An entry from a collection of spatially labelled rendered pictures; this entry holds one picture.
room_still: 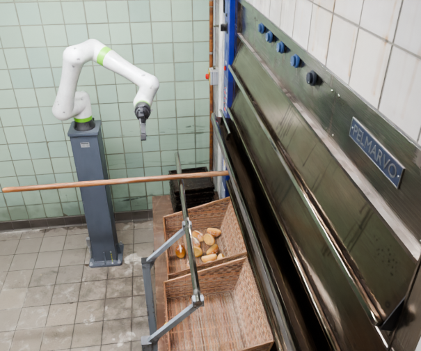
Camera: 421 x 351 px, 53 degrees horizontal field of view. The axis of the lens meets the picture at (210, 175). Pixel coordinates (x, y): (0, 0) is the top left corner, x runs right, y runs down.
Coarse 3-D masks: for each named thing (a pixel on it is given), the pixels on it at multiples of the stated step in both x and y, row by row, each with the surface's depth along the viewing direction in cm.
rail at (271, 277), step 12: (216, 120) 244; (228, 156) 208; (240, 192) 181; (252, 216) 168; (252, 228) 161; (264, 252) 150; (264, 264) 145; (276, 288) 135; (276, 300) 132; (288, 324) 123; (288, 336) 121; (300, 348) 117
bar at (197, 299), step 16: (176, 160) 259; (176, 240) 211; (192, 240) 197; (192, 256) 186; (144, 272) 218; (192, 272) 178; (192, 304) 168; (176, 320) 170; (144, 336) 177; (160, 336) 174
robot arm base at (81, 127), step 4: (92, 120) 290; (76, 124) 287; (80, 124) 285; (84, 124) 286; (88, 124) 288; (92, 124) 290; (76, 128) 288; (80, 128) 286; (84, 128) 286; (88, 128) 287; (92, 128) 289
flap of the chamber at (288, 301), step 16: (224, 128) 242; (240, 144) 228; (224, 160) 212; (240, 160) 211; (240, 176) 197; (256, 192) 188; (240, 208) 178; (256, 208) 177; (256, 224) 167; (272, 224) 169; (272, 240) 160; (256, 256) 153; (272, 256) 152; (288, 256) 154; (288, 272) 146; (288, 288) 139; (304, 288) 141; (272, 304) 135; (288, 304) 133; (304, 304) 134; (304, 320) 128; (304, 336) 123; (320, 336) 124
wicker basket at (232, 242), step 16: (192, 208) 282; (208, 208) 285; (176, 224) 288; (192, 224) 290; (208, 224) 292; (224, 224) 287; (224, 240) 282; (240, 240) 252; (176, 256) 271; (240, 256) 238; (176, 272) 237
